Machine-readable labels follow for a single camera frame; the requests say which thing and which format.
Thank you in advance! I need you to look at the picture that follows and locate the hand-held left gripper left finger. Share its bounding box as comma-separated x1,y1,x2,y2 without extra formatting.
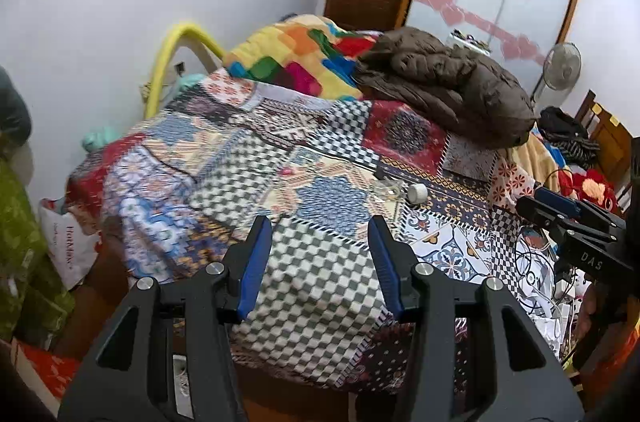
57,215,273,422

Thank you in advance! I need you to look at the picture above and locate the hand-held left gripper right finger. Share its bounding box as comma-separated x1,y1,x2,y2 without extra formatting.
367,215,586,422

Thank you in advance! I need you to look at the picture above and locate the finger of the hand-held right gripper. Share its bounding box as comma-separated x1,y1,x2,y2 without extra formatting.
515,196,588,248
532,187,628,233

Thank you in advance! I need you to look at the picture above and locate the white waste bin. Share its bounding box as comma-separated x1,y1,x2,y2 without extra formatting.
172,354,195,420

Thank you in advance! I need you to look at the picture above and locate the person's right hand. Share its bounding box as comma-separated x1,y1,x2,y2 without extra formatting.
574,286,603,353

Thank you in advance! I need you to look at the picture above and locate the red plush toy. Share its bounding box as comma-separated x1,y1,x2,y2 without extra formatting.
560,169,626,215

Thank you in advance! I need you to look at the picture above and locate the yellow printed blanket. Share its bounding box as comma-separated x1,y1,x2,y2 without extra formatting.
510,129,567,194

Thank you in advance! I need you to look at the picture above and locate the black striped cloth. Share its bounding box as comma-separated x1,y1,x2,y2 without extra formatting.
550,135,601,169

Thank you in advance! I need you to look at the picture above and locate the patchwork bedspread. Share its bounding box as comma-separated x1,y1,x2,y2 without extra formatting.
67,70,556,390

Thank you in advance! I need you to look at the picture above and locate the black bag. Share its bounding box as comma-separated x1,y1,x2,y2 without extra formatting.
540,106,587,139

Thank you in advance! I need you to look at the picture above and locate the wooden chair with clothes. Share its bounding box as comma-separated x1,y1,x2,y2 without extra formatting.
575,90,637,203

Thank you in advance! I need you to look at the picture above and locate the standing fan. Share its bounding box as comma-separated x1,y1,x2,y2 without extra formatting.
532,42,582,104

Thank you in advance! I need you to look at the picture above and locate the brown puffer jacket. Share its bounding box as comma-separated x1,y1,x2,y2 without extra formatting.
352,27,536,149

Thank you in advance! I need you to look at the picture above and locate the white bag with red print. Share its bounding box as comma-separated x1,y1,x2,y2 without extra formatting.
39,197,101,290

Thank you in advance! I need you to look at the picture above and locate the teal cloth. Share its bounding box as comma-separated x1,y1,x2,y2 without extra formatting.
82,127,123,153

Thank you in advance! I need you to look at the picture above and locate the colourful block blanket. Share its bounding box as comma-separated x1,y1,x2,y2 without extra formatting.
222,15,376,100

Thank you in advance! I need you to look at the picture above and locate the red patterned box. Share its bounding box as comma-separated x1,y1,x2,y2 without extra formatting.
17,342,83,408

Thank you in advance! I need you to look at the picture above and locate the grey cloth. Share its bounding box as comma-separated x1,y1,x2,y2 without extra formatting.
0,67,33,148

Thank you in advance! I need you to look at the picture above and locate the thin black cable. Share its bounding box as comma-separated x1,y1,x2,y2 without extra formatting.
542,169,572,194

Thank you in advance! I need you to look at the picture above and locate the tangle of white cables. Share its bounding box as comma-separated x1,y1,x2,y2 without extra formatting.
510,227,582,355

